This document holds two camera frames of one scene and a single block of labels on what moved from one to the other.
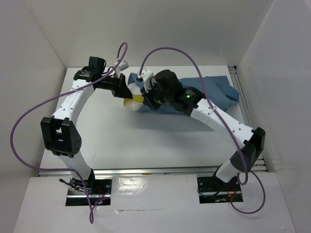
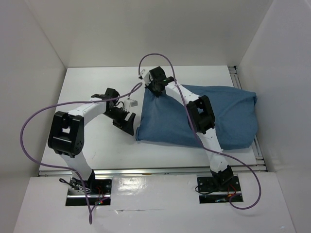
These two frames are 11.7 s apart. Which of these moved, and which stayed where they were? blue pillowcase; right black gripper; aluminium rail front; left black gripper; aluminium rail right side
Moved: blue pillowcase; left black gripper; right black gripper
Stayed: aluminium rail right side; aluminium rail front
